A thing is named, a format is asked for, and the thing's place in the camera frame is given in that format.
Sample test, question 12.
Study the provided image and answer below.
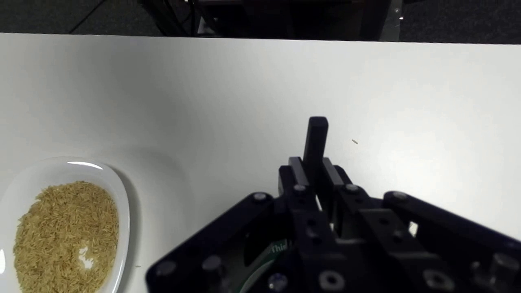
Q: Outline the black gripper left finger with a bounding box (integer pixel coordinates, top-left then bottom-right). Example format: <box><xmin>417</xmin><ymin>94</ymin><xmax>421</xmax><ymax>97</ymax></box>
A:
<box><xmin>145</xmin><ymin>155</ymin><xmax>349</xmax><ymax>293</ymax></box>

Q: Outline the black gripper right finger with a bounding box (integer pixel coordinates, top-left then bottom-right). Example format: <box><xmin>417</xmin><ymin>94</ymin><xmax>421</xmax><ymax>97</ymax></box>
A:
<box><xmin>321</xmin><ymin>159</ymin><xmax>521</xmax><ymax>293</ymax></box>

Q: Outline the white oval bowl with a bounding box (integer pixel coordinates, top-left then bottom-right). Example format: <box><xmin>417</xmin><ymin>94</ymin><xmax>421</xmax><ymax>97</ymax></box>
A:
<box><xmin>0</xmin><ymin>157</ymin><xmax>134</xmax><ymax>293</ymax></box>

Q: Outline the large heap of rice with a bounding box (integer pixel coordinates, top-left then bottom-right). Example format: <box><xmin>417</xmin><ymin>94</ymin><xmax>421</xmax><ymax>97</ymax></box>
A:
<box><xmin>12</xmin><ymin>180</ymin><xmax>123</xmax><ymax>293</ymax></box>

